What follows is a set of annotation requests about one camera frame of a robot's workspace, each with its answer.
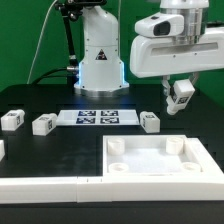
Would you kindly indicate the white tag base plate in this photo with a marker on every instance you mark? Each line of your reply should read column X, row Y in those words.
column 97, row 117

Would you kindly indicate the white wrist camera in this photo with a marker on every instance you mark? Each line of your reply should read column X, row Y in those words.
column 160, row 25

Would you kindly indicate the white L-shaped obstacle fence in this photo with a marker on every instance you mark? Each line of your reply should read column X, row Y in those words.
column 207, row 185

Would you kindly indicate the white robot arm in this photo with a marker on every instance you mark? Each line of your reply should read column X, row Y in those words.
column 175, row 40

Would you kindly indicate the black camera stand pole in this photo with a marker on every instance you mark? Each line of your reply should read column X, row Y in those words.
column 72, row 10

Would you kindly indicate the white part at left edge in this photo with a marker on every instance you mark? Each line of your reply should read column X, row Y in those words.
column 2, row 150

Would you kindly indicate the white square tabletop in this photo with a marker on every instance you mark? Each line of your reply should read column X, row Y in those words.
column 149, row 155

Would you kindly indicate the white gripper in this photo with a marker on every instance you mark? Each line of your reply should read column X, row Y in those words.
column 161, row 56

